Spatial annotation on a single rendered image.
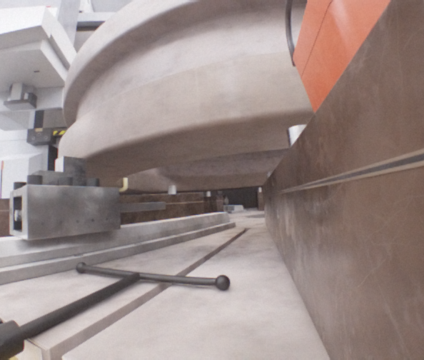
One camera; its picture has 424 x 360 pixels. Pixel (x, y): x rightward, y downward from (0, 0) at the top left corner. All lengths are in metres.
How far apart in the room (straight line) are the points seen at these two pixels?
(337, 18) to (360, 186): 0.17
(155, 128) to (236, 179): 4.45
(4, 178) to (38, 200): 3.16
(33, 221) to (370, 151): 1.02
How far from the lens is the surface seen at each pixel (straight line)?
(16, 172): 4.08
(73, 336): 0.59
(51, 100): 3.44
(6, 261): 1.11
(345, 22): 0.28
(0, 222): 2.25
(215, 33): 1.25
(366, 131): 0.22
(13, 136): 4.76
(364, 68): 0.21
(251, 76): 0.91
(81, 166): 1.25
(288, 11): 0.47
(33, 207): 1.03
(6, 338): 0.56
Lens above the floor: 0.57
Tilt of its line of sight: 8 degrees up
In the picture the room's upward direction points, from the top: 4 degrees counter-clockwise
